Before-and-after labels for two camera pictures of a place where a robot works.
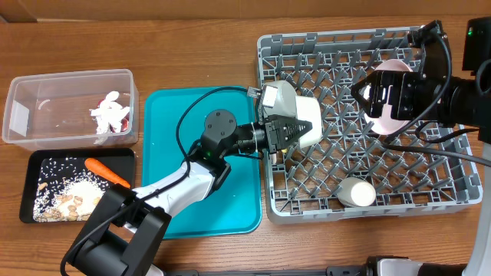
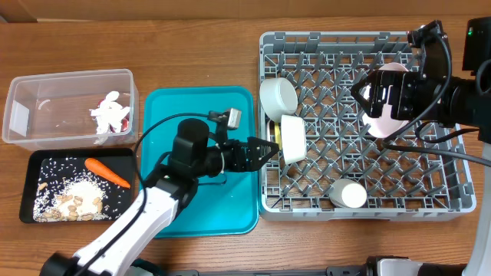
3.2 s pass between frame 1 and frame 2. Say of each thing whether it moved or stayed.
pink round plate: moved
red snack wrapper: stayed
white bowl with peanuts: moved
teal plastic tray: stayed
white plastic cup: moved
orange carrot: stayed
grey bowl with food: stayed
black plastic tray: stayed
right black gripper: stayed
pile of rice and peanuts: stayed
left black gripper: moved
